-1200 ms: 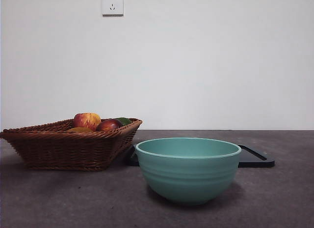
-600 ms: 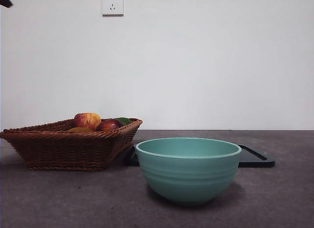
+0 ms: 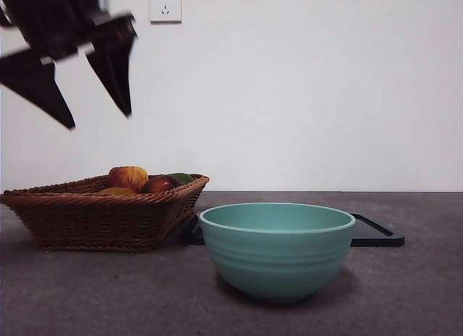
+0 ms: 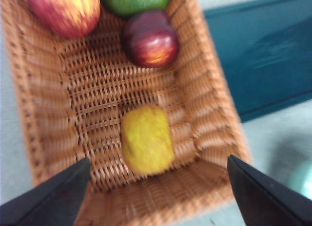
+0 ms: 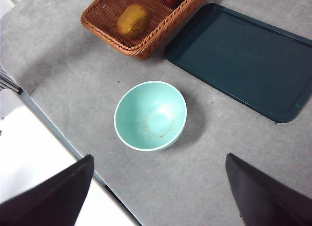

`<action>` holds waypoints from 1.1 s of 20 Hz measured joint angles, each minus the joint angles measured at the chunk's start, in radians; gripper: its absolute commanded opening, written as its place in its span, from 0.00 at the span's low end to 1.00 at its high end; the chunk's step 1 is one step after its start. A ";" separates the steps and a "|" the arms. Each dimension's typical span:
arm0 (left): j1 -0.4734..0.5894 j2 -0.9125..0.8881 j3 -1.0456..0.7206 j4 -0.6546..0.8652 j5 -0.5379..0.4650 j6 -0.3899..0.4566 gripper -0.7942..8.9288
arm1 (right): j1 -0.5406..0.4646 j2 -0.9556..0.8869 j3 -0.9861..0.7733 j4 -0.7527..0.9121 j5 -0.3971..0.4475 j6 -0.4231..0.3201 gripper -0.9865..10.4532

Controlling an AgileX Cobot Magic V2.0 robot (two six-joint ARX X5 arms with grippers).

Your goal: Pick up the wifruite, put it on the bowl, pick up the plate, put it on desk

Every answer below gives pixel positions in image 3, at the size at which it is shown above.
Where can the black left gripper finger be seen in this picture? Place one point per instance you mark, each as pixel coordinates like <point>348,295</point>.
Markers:
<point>114,75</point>
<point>34,84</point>

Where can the brown kiwi fruit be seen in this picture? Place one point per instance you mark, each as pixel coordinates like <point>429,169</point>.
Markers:
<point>115,192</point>

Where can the teal ceramic bowl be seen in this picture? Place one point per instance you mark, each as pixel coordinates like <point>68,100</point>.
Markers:
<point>276,260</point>

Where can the red and yellow apple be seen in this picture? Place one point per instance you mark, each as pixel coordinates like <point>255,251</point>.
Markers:
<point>126,177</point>

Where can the dark red plum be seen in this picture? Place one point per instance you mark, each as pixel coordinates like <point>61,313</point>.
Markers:
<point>159,185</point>

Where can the green avocado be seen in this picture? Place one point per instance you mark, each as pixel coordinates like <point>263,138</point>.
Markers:
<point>184,178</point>

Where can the brown wicker basket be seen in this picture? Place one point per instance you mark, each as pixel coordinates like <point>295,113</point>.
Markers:
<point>94,220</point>

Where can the black rectangular tray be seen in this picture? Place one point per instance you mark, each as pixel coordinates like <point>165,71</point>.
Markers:
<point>374,238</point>

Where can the white wall socket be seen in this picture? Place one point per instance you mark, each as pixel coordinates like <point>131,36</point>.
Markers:
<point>165,6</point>

